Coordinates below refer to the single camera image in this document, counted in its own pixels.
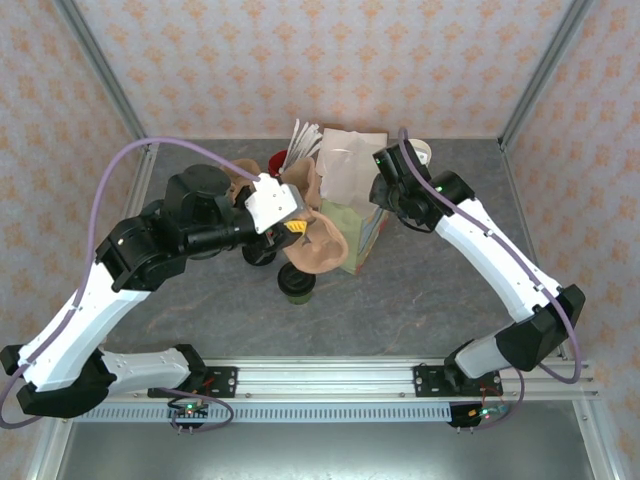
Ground black plastic cup lid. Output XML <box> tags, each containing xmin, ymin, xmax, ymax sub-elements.
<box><xmin>277</xmin><ymin>263</ymin><xmax>318</xmax><ymax>296</ymax></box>

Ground white paper takeout bag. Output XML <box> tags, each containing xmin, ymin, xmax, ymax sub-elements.
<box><xmin>318</xmin><ymin>142</ymin><xmax>390</xmax><ymax>277</ymax></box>

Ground stack of black cup lids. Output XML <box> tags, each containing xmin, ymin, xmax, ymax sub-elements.
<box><xmin>241</xmin><ymin>243</ymin><xmax>277</xmax><ymax>270</ymax></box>

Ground white napkin stack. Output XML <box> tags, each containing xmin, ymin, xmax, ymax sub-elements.
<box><xmin>322</xmin><ymin>127</ymin><xmax>389</xmax><ymax>151</ymax></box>

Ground left circuit board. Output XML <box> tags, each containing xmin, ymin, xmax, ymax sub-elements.
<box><xmin>167</xmin><ymin>399</ymin><xmax>211</xmax><ymax>431</ymax></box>

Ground circuit board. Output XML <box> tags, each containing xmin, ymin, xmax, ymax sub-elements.
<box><xmin>167</xmin><ymin>399</ymin><xmax>211</xmax><ymax>431</ymax></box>
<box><xmin>447</xmin><ymin>399</ymin><xmax>511</xmax><ymax>430</ymax></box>

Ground grey metal panel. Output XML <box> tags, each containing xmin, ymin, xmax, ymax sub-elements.
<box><xmin>54</xmin><ymin>419</ymin><xmax>601</xmax><ymax>480</ymax></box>

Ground right circuit board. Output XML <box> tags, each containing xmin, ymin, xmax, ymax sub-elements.
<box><xmin>447</xmin><ymin>399</ymin><xmax>511</xmax><ymax>430</ymax></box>

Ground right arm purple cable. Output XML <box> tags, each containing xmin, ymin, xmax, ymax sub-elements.
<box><xmin>397</xmin><ymin>127</ymin><xmax>584</xmax><ymax>432</ymax></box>

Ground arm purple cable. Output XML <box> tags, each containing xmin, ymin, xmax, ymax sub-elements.
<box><xmin>397</xmin><ymin>127</ymin><xmax>584</xmax><ymax>432</ymax></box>
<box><xmin>0</xmin><ymin>137</ymin><xmax>262</xmax><ymax>435</ymax></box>

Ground aluminium table edge rail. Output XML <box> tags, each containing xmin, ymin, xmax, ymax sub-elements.
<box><xmin>24</xmin><ymin>139</ymin><xmax>161</xmax><ymax>480</ymax></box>
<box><xmin>497</xmin><ymin>139</ymin><xmax>621</xmax><ymax>480</ymax></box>

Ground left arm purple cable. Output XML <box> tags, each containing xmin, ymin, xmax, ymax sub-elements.
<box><xmin>0</xmin><ymin>137</ymin><xmax>262</xmax><ymax>435</ymax></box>

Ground aluminium mounting rail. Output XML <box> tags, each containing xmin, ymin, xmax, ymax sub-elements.
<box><xmin>112</xmin><ymin>355</ymin><xmax>599</xmax><ymax>401</ymax></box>

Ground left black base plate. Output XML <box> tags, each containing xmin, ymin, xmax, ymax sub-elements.
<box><xmin>199</xmin><ymin>366</ymin><xmax>239</xmax><ymax>399</ymax></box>

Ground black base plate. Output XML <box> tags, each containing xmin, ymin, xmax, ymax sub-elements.
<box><xmin>413</xmin><ymin>364</ymin><xmax>451</xmax><ymax>399</ymax></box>
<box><xmin>199</xmin><ymin>366</ymin><xmax>239</xmax><ymax>399</ymax></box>

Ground aluminium frame post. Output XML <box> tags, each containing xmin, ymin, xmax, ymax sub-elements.
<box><xmin>497</xmin><ymin>0</ymin><xmax>599</xmax><ymax>151</ymax></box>
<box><xmin>52</xmin><ymin>0</ymin><xmax>154</xmax><ymax>151</ymax></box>

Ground slotted grey cable duct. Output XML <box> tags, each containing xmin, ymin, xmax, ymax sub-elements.
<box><xmin>79</xmin><ymin>403</ymin><xmax>454</xmax><ymax>425</ymax></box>

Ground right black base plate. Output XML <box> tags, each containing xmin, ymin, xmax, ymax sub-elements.
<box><xmin>413</xmin><ymin>364</ymin><xmax>451</xmax><ymax>399</ymax></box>

